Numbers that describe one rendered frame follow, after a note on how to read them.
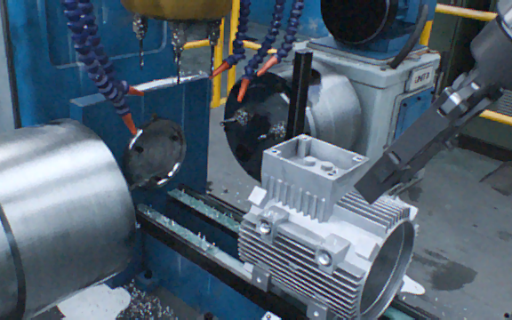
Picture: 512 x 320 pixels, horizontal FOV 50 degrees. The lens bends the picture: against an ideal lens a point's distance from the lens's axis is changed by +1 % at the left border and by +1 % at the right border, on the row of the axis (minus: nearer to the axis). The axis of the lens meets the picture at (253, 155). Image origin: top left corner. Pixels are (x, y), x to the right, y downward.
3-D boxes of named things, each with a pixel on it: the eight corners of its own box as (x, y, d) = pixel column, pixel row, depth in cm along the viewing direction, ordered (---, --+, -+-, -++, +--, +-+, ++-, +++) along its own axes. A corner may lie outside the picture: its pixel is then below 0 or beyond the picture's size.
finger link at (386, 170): (413, 154, 57) (400, 162, 55) (385, 182, 60) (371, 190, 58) (404, 143, 57) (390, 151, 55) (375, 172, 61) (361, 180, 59)
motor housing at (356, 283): (232, 291, 85) (240, 182, 77) (303, 243, 98) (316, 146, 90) (343, 360, 74) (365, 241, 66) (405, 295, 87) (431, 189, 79)
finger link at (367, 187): (412, 167, 58) (408, 169, 58) (373, 204, 63) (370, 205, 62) (392, 146, 59) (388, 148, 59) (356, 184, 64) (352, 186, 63)
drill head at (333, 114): (192, 175, 120) (196, 65, 109) (303, 131, 149) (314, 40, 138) (280, 220, 105) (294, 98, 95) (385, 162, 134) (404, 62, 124)
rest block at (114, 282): (93, 276, 104) (91, 222, 99) (124, 261, 109) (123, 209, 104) (112, 291, 101) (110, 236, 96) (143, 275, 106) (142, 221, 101)
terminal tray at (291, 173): (257, 195, 81) (261, 151, 78) (299, 173, 89) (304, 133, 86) (324, 228, 75) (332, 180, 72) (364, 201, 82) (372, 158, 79)
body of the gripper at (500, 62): (516, 7, 55) (451, 74, 61) (484, 15, 49) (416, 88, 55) (575, 59, 53) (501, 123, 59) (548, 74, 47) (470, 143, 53)
